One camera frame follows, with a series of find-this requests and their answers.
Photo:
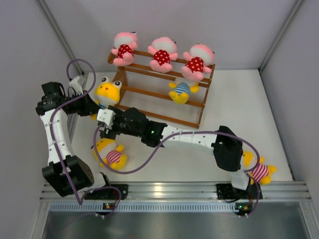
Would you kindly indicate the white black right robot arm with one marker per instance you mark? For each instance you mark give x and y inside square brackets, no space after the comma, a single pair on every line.
[223,144]

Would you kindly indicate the pink red-dotted toy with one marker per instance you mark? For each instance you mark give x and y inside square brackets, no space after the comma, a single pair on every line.
[198,59]
[124,45]
[163,50]

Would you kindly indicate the aluminium front rail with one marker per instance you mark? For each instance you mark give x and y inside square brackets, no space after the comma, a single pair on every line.
[206,191]

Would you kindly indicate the yellow blue-striped toy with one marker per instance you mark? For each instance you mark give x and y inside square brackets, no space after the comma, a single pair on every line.
[107,93]
[181,89]

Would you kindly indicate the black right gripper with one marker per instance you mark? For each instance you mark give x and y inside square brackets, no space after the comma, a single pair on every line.
[111,134]

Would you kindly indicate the brown wooden shelf rack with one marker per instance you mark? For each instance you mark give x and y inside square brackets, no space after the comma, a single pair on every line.
[174,78]

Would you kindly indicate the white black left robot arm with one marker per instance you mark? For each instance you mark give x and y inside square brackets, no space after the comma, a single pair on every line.
[66,172]

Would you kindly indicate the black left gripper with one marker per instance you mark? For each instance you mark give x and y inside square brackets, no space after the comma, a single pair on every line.
[89,106]

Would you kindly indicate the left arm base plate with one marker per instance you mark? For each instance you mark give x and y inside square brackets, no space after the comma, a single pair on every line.
[108,194]

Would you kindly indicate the yellow pink-striped toy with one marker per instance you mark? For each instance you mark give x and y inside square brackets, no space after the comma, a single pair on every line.
[111,153]
[262,173]

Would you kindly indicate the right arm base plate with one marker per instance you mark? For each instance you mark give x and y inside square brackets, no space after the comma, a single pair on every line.
[225,191]

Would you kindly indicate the perforated grey cable duct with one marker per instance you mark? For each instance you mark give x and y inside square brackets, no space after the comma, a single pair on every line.
[100,207]

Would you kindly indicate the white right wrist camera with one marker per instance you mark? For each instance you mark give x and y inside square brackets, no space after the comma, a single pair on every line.
[106,116]

